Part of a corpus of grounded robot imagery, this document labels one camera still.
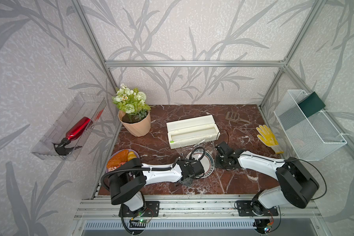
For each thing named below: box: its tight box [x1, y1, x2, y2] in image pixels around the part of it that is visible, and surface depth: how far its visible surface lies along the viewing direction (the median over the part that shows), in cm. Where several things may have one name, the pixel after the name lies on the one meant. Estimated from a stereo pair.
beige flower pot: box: [117, 110, 151, 138], surface depth 94 cm
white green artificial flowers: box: [112, 83, 152, 123], surface depth 86 cm
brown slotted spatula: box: [225, 111, 252, 124], surface depth 114 cm
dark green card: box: [297, 91, 326, 118], surface depth 73 cm
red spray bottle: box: [52, 116, 91, 156], surface depth 63 cm
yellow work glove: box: [255, 124, 284, 154], surface depth 103 cm
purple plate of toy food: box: [105, 148, 141, 174], surface depth 92 cm
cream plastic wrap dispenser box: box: [166, 114, 221, 149], surface depth 100 cm
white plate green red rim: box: [185, 150, 215, 179], surface depth 88 cm
